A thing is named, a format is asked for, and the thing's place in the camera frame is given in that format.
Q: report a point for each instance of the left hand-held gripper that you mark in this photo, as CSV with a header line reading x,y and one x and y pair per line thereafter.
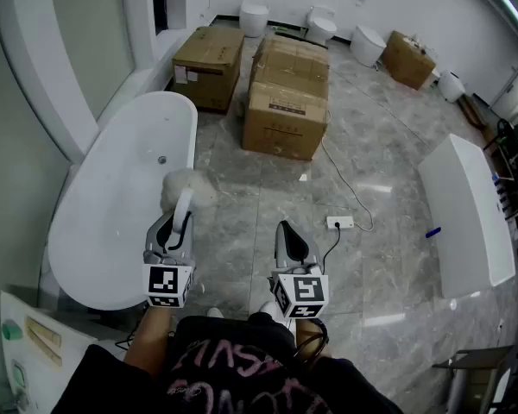
x,y
166,280

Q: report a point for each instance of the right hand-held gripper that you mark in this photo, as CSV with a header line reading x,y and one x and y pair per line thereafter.
x,y
304,293

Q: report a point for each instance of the white fluffy cleaning cloth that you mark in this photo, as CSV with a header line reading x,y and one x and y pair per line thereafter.
x,y
190,186

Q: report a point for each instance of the white oval bathtub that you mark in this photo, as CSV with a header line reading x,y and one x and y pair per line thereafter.
x,y
112,196

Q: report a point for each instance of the person's right forearm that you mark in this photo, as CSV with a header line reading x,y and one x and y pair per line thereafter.
x,y
304,329

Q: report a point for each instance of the person's left forearm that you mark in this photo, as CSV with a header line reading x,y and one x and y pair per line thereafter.
x,y
149,339

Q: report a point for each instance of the white power strip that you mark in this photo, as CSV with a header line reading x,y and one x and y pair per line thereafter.
x,y
343,221

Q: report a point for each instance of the person's right white shoe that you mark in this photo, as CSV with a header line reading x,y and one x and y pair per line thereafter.
x,y
268,309

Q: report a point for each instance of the person's white shoe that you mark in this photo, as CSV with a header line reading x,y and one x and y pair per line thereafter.
x,y
216,312
268,309

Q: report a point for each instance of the black trousers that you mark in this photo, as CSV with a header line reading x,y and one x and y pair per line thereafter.
x,y
272,321

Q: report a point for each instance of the person's left white shoe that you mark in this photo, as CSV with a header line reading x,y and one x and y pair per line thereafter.
x,y
216,312

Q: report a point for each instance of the dark wrist bangle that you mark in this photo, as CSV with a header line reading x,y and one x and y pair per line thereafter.
x,y
324,339

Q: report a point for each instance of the cardboard box with black label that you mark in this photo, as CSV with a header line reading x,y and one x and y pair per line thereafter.
x,y
280,123

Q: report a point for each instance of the small blue object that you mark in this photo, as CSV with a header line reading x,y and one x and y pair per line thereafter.
x,y
433,233

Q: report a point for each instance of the white side table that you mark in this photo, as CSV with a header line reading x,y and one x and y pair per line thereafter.
x,y
73,356

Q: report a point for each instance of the beige wooden strip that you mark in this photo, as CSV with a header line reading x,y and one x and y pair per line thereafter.
x,y
43,330
45,349

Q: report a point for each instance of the white rectangular tub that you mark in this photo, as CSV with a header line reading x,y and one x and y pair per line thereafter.
x,y
466,214

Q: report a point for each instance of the wide beige roller blind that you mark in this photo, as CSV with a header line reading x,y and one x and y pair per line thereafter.
x,y
13,166

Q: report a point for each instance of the green sponge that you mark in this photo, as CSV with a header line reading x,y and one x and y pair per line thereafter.
x,y
12,330

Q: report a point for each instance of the tape-wrapped cardboard box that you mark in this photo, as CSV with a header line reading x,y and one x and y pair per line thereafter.
x,y
291,63

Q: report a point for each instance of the cardboard box with white labels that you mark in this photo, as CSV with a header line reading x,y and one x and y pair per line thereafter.
x,y
207,54

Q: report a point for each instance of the white tankless toilet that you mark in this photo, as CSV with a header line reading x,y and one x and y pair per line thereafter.
x,y
367,45

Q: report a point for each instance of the narrow beige roller blind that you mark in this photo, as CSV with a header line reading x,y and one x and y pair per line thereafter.
x,y
90,37

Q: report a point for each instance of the small cardboard box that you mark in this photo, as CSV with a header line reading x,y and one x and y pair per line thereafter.
x,y
408,60

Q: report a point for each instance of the white toilet with tank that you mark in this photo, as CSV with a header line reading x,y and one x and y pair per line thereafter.
x,y
321,26

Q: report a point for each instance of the brown wooden steps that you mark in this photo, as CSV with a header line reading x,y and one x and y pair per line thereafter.
x,y
472,110

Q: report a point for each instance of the small white toilet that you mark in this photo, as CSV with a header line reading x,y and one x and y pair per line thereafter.
x,y
451,86

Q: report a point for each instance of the cluttered equipment rack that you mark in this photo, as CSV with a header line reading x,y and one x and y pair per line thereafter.
x,y
516,166

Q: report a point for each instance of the round white toilet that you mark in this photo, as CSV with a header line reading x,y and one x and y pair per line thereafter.
x,y
254,17

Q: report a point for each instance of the white door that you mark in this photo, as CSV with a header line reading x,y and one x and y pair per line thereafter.
x,y
513,89

